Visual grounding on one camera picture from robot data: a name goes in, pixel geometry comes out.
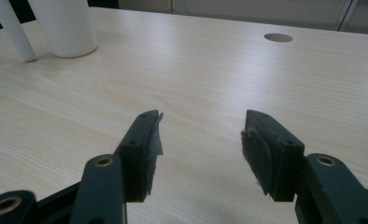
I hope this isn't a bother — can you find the white cup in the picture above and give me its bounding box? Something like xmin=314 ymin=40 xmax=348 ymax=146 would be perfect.
xmin=0 ymin=0 xmax=99 ymax=63

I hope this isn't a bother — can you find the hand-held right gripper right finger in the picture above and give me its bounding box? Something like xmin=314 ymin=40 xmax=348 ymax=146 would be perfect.
xmin=240 ymin=108 xmax=306 ymax=203

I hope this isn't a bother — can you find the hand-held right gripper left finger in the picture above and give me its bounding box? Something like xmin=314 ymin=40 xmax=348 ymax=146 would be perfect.
xmin=114 ymin=109 xmax=164 ymax=203

